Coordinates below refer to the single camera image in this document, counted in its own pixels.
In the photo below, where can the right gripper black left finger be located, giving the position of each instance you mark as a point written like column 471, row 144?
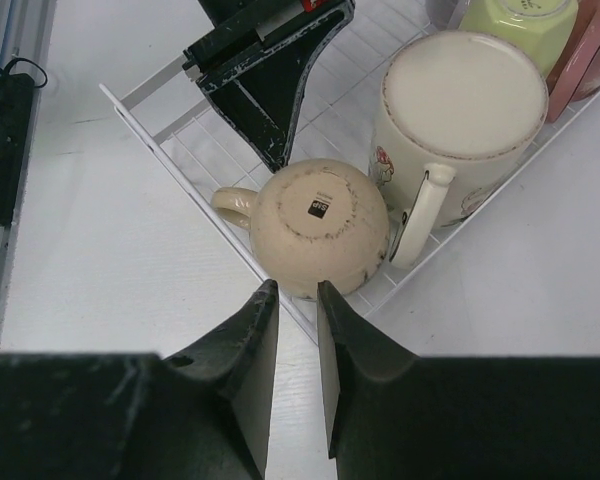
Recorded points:
column 202, row 413

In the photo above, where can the green-inside patterned mug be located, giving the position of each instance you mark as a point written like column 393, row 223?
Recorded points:
column 457, row 110

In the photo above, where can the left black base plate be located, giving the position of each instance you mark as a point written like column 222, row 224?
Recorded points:
column 16, row 99

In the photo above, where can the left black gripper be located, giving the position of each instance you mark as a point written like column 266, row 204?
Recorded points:
column 253, row 66

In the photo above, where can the beige stoneware mug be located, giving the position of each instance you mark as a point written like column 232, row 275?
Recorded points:
column 315, row 220

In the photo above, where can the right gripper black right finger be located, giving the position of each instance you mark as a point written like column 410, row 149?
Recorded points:
column 392, row 414

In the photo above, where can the pale yellow mug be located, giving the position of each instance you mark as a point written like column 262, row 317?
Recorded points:
column 539, row 28

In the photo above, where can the aluminium mounting rail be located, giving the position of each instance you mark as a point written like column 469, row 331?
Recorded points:
column 25, row 28

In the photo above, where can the pink patterned mug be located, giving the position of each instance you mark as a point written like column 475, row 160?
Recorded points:
column 576, row 75

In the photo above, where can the clear acrylic dish rack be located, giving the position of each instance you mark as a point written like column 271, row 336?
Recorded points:
column 520, row 275

